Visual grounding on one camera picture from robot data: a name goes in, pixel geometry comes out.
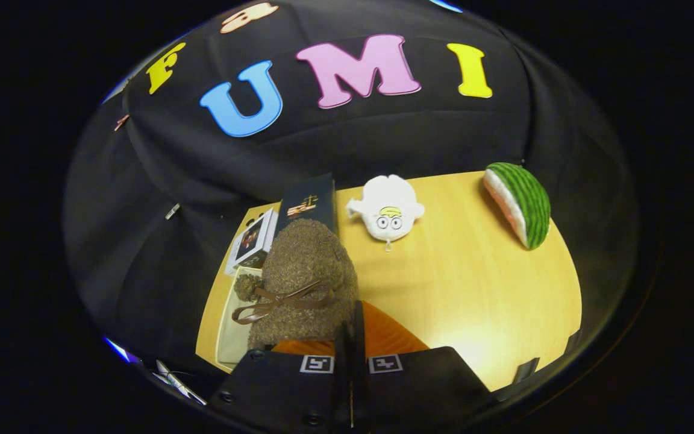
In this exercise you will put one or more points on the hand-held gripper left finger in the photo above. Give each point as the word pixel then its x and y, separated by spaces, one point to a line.
pixel 281 392

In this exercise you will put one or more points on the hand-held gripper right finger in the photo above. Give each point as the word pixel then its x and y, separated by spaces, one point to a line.
pixel 359 361

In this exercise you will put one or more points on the grey fabric storage box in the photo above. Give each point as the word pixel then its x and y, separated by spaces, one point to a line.
pixel 232 337

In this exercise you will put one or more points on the brown fuzzy shoe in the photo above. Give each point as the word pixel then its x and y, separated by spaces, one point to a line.
pixel 308 265

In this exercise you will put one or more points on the white portrait cover book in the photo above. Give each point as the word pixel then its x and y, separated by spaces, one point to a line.
pixel 252 241

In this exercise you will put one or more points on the white plush toy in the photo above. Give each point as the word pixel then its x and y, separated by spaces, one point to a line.
pixel 386 208

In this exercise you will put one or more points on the black hardcover book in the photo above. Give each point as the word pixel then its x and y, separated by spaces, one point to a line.
pixel 311 196

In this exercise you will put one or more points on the silver clip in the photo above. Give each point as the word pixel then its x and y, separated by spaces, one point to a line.
pixel 172 211

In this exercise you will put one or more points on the watermelon slice plush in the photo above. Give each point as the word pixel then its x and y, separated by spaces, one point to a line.
pixel 525 202

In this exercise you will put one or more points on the copper clip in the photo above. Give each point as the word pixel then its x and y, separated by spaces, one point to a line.
pixel 121 122

